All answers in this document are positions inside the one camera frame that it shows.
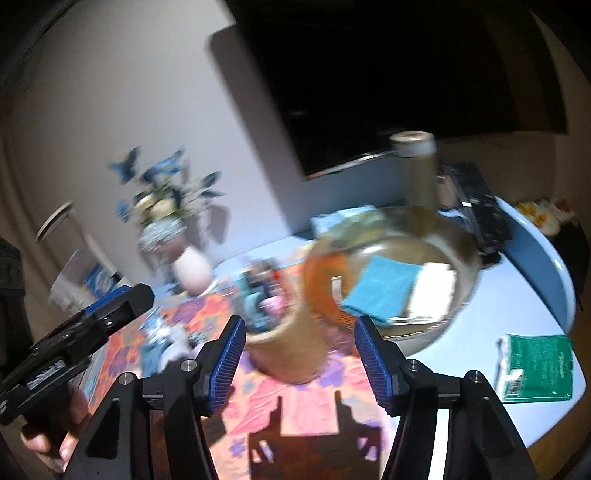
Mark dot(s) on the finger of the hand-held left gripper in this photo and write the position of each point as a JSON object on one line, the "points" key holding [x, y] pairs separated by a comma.
{"points": [[131, 302]]}

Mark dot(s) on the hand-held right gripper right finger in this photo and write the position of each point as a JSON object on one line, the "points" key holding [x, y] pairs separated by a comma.
{"points": [[374, 369]]}

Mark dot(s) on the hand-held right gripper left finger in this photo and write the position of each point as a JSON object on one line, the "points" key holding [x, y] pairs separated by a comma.
{"points": [[226, 367]]}

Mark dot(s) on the kraft paper box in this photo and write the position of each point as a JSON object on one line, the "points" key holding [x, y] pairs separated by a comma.
{"points": [[295, 355]]}

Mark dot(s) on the pink soft item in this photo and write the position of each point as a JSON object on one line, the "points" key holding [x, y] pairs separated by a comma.
{"points": [[273, 304]]}

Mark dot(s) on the person's left hand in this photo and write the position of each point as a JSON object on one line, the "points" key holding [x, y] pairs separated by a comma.
{"points": [[76, 408]]}

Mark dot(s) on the blue book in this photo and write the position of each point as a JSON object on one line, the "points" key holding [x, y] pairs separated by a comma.
{"points": [[102, 280]]}

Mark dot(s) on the teal plastic item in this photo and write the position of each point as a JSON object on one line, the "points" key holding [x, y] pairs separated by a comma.
{"points": [[254, 308]]}

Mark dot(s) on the pink ribbed vase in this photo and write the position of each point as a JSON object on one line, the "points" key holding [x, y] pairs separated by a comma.
{"points": [[191, 272]]}

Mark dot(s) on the orange floral mat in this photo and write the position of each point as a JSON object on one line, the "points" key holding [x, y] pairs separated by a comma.
{"points": [[300, 406]]}

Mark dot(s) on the blue cloth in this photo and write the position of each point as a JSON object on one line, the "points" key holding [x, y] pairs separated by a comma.
{"points": [[378, 286]]}

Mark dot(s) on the blue and white artificial flowers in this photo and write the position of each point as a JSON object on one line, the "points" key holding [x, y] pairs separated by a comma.
{"points": [[161, 207]]}

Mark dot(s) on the orange cloth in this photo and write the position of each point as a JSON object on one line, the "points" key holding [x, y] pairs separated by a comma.
{"points": [[323, 281]]}

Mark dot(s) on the white cloth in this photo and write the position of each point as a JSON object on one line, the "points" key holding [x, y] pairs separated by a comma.
{"points": [[434, 281]]}

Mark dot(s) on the white desk lamp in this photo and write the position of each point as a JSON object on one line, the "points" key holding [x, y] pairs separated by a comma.
{"points": [[60, 221]]}

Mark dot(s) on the metal bowl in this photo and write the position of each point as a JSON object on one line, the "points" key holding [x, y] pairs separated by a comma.
{"points": [[445, 237]]}

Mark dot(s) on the light blue plastic packet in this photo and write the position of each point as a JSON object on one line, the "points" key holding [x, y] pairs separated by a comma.
{"points": [[332, 220]]}

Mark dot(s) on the green packet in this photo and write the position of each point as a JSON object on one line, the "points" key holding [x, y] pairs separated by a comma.
{"points": [[540, 369]]}

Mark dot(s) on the black box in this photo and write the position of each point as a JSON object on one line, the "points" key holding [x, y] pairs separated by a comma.
{"points": [[485, 212]]}

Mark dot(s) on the black flat screen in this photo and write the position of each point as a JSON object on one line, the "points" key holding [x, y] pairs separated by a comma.
{"points": [[392, 69]]}

